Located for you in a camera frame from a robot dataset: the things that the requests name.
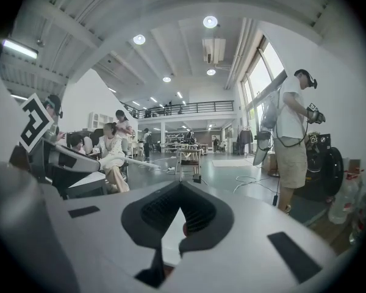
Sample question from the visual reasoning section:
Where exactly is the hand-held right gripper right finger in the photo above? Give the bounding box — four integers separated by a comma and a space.
173, 181, 337, 290

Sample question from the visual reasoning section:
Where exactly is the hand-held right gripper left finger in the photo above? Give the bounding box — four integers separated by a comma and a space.
48, 181, 181, 290

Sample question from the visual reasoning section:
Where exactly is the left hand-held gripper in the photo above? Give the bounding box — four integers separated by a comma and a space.
9, 92, 101, 195

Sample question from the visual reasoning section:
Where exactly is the white dressing table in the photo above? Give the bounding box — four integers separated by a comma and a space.
129, 141, 145, 159

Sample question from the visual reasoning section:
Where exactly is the beige floor mat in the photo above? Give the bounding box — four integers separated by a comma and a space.
211, 158, 254, 168

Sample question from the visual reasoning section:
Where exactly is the clothes rack with dark garments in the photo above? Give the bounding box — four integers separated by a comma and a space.
235, 126, 254, 156

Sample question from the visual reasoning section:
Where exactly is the tall white table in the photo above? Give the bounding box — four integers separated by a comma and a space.
160, 142, 209, 164

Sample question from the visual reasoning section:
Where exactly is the black washing machine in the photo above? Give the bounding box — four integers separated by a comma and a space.
299, 132, 345, 202

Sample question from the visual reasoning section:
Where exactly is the black and white backpack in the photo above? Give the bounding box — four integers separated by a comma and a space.
251, 89, 281, 168

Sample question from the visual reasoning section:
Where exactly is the black balcony railing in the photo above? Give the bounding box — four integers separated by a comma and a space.
121, 99, 235, 121

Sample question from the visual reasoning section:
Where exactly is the ceiling tube light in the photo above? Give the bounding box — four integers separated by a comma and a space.
1, 38, 40, 60

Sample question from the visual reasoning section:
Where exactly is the ceiling air conditioner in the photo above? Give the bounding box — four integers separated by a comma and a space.
201, 37, 227, 65

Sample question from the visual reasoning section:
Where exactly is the white table with dark frame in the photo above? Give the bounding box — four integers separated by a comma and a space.
60, 170, 108, 200

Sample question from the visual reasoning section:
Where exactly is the glass window wall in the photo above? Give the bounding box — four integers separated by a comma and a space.
240, 34, 290, 140

